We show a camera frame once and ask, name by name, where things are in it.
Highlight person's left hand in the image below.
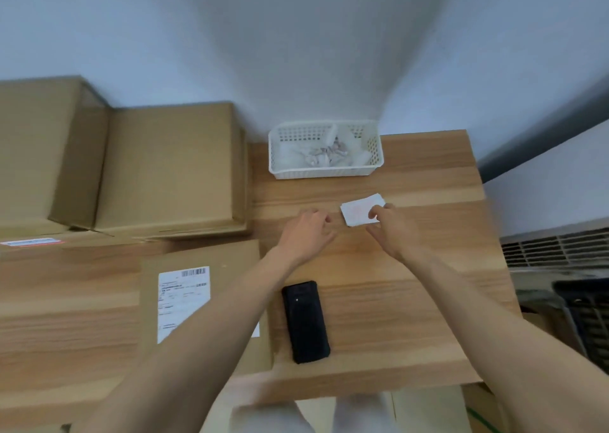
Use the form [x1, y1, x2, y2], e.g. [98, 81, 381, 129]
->
[275, 210, 337, 266]

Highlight person's right hand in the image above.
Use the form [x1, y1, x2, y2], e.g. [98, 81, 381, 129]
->
[365, 204, 421, 263]

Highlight small white paper packet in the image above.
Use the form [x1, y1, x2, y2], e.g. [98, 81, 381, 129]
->
[341, 193, 386, 227]

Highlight person's right forearm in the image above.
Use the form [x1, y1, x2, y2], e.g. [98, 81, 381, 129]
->
[401, 245, 609, 433]

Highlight person's left forearm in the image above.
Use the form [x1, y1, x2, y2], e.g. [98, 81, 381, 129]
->
[71, 246, 298, 433]

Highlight white plastic basket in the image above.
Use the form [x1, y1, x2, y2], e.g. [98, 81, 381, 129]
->
[268, 120, 385, 180]

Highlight pile of white packets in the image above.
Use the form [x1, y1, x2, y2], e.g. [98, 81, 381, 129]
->
[280, 125, 372, 168]

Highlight black handheld scanner device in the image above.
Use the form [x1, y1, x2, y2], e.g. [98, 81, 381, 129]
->
[282, 281, 332, 365]

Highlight flat cardboard box with label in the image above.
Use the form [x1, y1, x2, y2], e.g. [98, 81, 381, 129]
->
[139, 239, 274, 381]

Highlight large brown cardboard box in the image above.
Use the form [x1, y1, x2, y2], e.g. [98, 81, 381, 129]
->
[94, 103, 253, 239]

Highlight white shipping label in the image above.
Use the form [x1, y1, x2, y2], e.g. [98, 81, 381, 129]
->
[157, 266, 260, 345]

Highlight white vent grille unit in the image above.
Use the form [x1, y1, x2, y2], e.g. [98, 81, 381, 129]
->
[500, 219, 609, 272]

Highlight person's white trousers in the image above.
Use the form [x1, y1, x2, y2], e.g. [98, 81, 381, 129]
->
[200, 392, 398, 433]

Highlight cardboard box with green tape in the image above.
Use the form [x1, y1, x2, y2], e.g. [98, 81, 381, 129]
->
[462, 383, 512, 433]

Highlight black plastic crate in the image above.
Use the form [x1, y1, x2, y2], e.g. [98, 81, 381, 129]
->
[552, 278, 609, 363]

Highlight tall brown cardboard box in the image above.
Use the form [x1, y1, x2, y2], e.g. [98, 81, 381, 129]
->
[0, 76, 113, 238]

